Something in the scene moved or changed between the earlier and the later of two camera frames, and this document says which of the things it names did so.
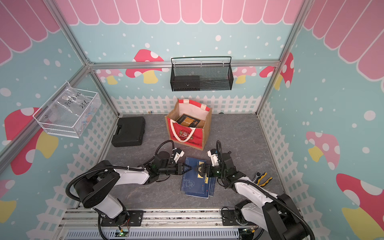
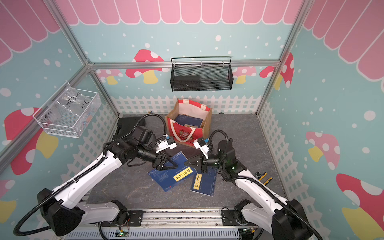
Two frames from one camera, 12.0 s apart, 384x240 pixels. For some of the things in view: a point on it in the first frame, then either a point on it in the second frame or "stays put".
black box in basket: x=186 y=83 stays put
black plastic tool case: x=130 y=131 stays put
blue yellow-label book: x=212 y=181 -> x=168 y=178
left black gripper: x=179 y=168 -> x=157 y=164
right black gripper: x=205 y=166 -> x=204 y=167
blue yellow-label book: x=193 y=184 -> x=189 y=121
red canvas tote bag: x=189 y=124 stays put
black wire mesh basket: x=201 y=73 stays put
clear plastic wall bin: x=69 y=112 stays put
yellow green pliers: x=266 y=182 stays put
